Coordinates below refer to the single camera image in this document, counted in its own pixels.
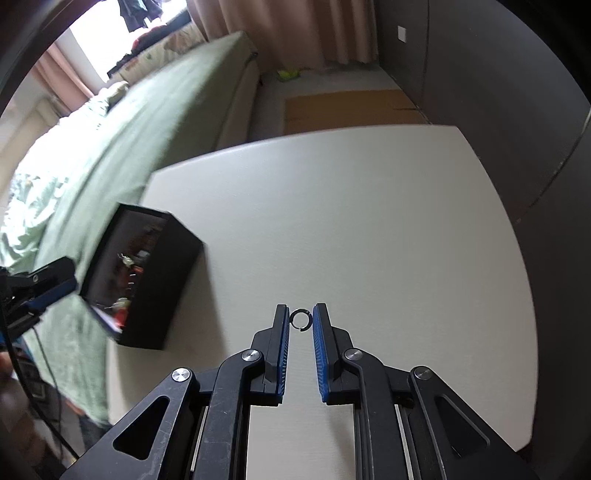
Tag bed with green sheet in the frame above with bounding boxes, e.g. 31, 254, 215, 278
18, 30, 260, 425

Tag pink curtain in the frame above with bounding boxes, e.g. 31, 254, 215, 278
187, 0, 380, 71
32, 44, 94, 105

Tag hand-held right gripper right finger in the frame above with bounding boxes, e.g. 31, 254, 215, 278
312, 303, 540, 480

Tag brown cardboard sheet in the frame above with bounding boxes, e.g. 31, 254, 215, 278
283, 89, 428, 136

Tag light green quilt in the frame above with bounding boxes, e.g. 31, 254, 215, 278
0, 83, 117, 278

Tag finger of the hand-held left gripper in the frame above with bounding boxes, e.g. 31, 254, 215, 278
0, 277, 78, 344
7, 256, 78, 299

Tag floral pillow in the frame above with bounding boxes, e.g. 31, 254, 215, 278
108, 23, 205, 85

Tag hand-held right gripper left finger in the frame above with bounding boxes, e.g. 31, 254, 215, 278
60, 304, 291, 480

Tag dark clothes pile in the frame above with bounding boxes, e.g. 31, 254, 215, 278
106, 28, 177, 77

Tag hanging dark clothes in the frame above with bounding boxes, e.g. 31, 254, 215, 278
117, 0, 161, 31

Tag black jewelry box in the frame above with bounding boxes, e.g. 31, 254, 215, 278
79, 202, 204, 350

